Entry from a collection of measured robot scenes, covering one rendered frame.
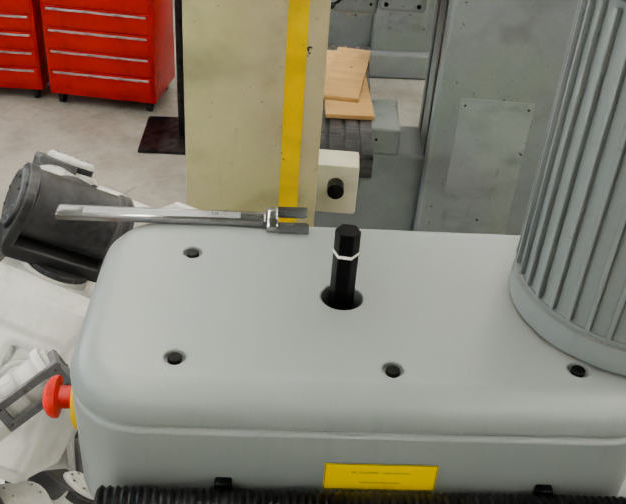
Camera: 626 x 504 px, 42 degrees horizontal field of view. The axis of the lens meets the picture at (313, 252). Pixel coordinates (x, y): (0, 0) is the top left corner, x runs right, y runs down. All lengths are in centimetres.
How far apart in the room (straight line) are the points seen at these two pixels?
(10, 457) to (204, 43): 157
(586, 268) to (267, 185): 203
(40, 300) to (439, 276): 55
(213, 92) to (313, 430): 193
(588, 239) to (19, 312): 72
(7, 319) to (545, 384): 69
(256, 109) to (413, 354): 190
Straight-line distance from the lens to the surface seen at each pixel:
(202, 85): 248
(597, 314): 67
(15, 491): 130
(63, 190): 108
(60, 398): 80
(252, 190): 262
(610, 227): 63
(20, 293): 109
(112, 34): 544
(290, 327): 67
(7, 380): 100
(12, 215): 107
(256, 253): 75
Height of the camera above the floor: 231
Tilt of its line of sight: 34 degrees down
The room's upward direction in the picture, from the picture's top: 5 degrees clockwise
